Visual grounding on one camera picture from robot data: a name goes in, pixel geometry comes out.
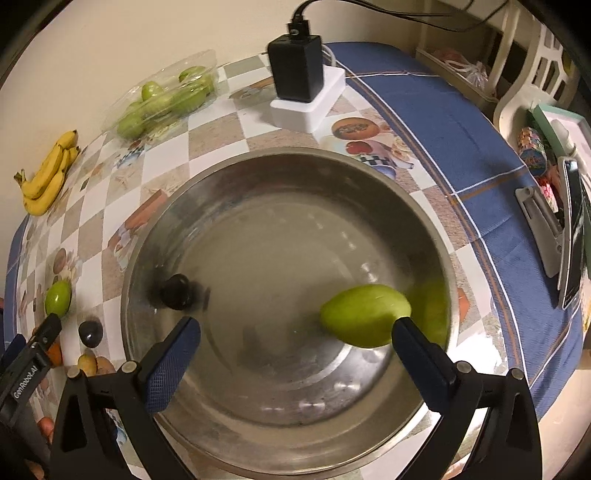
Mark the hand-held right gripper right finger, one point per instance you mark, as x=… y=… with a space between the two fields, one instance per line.
x=418 y=362

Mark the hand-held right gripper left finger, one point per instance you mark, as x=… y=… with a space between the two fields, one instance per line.
x=173 y=355

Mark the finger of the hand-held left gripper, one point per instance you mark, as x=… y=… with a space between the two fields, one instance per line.
x=11 y=345
x=46 y=333

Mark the orange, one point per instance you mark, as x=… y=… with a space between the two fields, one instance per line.
x=55 y=354

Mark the dark plum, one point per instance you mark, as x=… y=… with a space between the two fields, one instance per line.
x=90 y=333
x=178 y=291

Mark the brown kiwi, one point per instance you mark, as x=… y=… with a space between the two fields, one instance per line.
x=106 y=365

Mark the green jujube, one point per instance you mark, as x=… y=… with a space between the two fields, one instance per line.
x=57 y=297
x=360 y=314

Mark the large steel bowl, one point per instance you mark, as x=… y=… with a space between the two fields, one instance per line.
x=277 y=230

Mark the small yellow lemon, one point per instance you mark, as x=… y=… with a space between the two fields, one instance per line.
x=87 y=363

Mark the yellow banana bunch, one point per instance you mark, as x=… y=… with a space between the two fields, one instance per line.
x=46 y=182

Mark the black smartphone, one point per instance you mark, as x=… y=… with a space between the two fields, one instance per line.
x=572 y=230

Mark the checkered tablecloth with blue border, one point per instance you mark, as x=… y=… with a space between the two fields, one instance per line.
x=207 y=138

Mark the colourful patterned can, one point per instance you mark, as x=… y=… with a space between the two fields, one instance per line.
x=533 y=152

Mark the pile of green jujubes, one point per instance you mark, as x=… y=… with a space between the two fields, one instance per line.
x=161 y=104

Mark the clear plastic clamshell container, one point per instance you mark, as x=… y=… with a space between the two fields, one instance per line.
x=138 y=83

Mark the white bottle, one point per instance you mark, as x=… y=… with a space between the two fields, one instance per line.
x=563 y=136

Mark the white power strip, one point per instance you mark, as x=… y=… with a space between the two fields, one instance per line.
x=307 y=115

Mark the teal box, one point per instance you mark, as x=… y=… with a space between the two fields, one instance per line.
x=545 y=120

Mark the plastic bag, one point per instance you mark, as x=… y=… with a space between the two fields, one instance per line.
x=466 y=69

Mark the black power adapter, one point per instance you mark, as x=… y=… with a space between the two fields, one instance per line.
x=295 y=69

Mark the white chair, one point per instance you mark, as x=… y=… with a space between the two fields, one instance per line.
x=545 y=60

